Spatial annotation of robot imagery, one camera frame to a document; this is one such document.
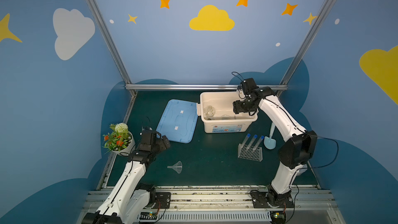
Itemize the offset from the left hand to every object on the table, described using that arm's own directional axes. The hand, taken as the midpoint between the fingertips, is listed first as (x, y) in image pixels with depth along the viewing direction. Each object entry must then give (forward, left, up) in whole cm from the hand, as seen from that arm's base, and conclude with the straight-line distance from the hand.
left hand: (160, 141), depth 84 cm
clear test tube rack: (-3, -51, -8) cm, 52 cm away
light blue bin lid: (+20, -7, -10) cm, 23 cm away
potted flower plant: (-3, +19, +6) cm, 20 cm away
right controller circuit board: (-33, -60, -12) cm, 70 cm away
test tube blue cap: (+1, -48, +6) cm, 48 cm away
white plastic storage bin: (+28, -33, -6) cm, 44 cm away
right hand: (+17, -45, +11) cm, 50 cm away
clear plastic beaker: (-13, -75, -3) cm, 76 cm away
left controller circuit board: (-33, +2, -13) cm, 35 cm away
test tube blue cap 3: (0, -55, +5) cm, 55 cm away
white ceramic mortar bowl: (+23, -40, -8) cm, 46 cm away
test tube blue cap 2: (+1, -51, -4) cm, 51 cm away
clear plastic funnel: (-10, -10, -10) cm, 17 cm away
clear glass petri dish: (+26, -28, -5) cm, 38 cm away
